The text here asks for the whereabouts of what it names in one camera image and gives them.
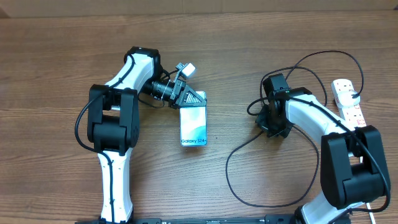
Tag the blue Galaxy smartphone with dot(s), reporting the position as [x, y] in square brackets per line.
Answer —
[193, 126]

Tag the white USB charger plug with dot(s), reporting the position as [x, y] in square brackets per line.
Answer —
[347, 99]

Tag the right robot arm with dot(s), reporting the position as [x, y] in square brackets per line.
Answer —
[353, 168]

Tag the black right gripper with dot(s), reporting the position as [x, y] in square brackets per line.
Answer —
[262, 122]

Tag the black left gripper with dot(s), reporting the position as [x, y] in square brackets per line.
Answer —
[180, 86]

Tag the white power strip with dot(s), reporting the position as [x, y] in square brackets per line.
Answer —
[349, 108]

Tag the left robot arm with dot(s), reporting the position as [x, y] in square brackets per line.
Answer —
[113, 121]

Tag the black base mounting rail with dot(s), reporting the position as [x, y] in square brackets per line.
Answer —
[268, 219]

